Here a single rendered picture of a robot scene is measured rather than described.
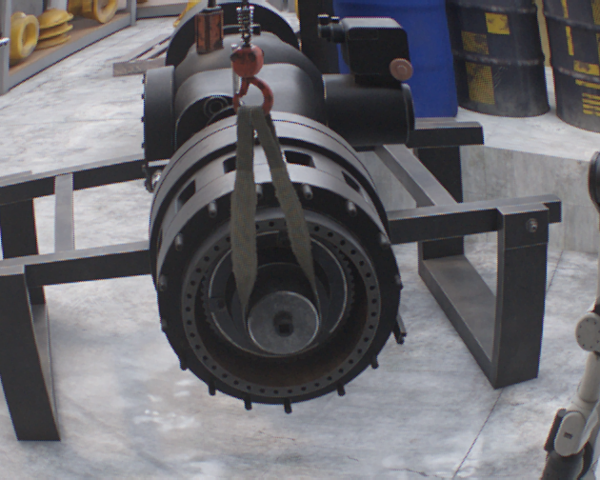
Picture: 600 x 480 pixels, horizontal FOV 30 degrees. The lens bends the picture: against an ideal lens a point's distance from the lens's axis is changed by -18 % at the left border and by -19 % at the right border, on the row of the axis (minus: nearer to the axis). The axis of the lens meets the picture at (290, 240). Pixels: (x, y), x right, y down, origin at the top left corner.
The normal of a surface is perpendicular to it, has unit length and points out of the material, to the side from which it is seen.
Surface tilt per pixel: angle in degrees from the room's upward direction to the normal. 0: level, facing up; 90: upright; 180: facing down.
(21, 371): 90
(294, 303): 90
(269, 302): 90
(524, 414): 0
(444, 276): 0
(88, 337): 0
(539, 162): 90
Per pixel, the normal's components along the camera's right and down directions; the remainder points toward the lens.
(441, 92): 0.61, 0.25
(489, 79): -0.36, 0.35
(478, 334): -0.06, -0.94
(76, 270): 0.18, 0.33
